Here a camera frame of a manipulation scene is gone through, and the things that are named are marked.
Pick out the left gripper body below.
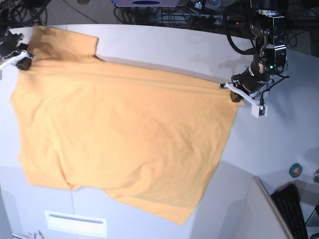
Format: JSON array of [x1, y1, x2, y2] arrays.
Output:
[[231, 63, 274, 95]]

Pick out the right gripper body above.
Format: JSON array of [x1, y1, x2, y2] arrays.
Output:
[[0, 33, 27, 57]]

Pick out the yellow orange t-shirt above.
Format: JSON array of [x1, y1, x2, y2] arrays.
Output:
[[10, 26, 238, 225]]

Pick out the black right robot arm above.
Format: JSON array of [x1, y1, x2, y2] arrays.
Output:
[[0, 0, 50, 71]]

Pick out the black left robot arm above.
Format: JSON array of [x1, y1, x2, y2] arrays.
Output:
[[222, 0, 288, 103]]

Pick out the green tape roll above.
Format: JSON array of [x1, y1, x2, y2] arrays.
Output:
[[289, 163, 303, 178]]

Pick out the white partition panel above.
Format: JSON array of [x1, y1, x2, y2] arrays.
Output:
[[191, 161, 293, 239]]

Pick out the metal knob at edge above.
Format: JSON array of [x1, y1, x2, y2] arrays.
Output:
[[313, 169, 319, 183]]

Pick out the black keyboard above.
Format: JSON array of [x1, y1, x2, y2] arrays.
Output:
[[271, 184, 308, 239]]

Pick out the white rectangular table inset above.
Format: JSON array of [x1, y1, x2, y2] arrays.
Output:
[[45, 211, 107, 238]]

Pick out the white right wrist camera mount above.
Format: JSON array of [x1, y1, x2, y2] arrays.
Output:
[[0, 50, 28, 79]]

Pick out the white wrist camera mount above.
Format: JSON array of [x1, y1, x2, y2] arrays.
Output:
[[219, 82, 268, 118], [0, 50, 28, 79]]

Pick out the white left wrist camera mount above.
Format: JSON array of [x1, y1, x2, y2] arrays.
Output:
[[219, 82, 268, 118]]

